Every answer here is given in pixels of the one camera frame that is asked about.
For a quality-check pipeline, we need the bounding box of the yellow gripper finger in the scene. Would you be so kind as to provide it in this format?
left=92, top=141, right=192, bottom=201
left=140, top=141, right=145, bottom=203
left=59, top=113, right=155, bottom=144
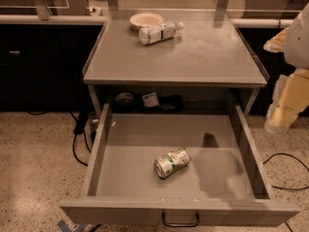
left=265, top=69, right=309, bottom=133
left=264, top=28, right=289, bottom=53

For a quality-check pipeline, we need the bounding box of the green white 7up can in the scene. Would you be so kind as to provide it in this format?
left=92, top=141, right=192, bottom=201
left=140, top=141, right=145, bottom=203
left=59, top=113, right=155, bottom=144
left=154, top=148, right=191, bottom=179

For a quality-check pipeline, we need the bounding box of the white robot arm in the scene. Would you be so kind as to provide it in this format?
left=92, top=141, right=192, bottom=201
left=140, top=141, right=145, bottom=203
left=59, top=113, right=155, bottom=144
left=264, top=5, right=309, bottom=133

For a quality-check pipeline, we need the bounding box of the grey counter cabinet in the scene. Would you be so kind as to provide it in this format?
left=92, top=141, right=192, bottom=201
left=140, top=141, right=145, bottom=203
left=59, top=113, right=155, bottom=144
left=82, top=7, right=270, bottom=116

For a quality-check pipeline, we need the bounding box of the grey open drawer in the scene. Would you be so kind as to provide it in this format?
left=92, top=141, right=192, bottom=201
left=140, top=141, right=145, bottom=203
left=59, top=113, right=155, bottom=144
left=61, top=105, right=299, bottom=227

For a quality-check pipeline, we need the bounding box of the clear plastic water bottle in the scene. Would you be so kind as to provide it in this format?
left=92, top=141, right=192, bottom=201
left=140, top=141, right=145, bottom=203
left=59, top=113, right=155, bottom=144
left=138, top=21, right=184, bottom=45

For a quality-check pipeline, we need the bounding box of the white labelled tag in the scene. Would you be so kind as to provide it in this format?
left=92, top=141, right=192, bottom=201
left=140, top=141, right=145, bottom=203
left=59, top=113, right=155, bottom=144
left=142, top=93, right=159, bottom=108

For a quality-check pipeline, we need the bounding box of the white ceramic bowl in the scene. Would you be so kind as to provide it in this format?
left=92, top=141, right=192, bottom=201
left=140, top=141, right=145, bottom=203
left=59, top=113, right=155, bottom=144
left=129, top=13, right=163, bottom=29

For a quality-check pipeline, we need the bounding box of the round grey device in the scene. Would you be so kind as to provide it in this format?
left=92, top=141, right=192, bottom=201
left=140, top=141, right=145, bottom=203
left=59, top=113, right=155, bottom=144
left=114, top=93, right=133, bottom=108

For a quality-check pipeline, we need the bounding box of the black power adapter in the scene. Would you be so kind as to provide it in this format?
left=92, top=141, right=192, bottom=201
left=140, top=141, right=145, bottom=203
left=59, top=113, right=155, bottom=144
left=74, top=111, right=88, bottom=134

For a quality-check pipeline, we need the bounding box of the dark lower cabinet left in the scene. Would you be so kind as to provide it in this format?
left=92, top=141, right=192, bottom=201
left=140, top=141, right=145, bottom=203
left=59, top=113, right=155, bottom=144
left=0, top=24, right=100, bottom=112

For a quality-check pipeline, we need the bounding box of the blue tape strip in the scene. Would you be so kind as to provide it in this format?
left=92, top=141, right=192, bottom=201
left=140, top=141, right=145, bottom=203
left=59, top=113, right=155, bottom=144
left=57, top=219, right=87, bottom=232

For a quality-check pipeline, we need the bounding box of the black cable on floor right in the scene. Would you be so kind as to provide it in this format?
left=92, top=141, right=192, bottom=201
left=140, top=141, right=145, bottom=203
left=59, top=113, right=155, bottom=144
left=263, top=152, right=309, bottom=191

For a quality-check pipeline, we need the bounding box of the black cable on floor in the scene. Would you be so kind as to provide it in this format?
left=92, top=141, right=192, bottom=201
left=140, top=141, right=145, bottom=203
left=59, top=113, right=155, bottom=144
left=69, top=111, right=95, bottom=167
left=263, top=152, right=309, bottom=191

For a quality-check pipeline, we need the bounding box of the black drawer handle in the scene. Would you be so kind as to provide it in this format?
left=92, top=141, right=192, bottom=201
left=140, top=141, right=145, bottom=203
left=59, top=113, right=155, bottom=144
left=161, top=212, right=200, bottom=228

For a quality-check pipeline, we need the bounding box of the black cable on floor left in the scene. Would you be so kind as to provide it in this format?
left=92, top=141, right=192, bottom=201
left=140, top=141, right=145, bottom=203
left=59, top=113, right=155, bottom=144
left=69, top=111, right=95, bottom=167

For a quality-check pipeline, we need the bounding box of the white horizontal rail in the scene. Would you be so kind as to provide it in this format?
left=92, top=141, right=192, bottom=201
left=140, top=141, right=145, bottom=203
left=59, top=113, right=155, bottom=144
left=0, top=14, right=107, bottom=25

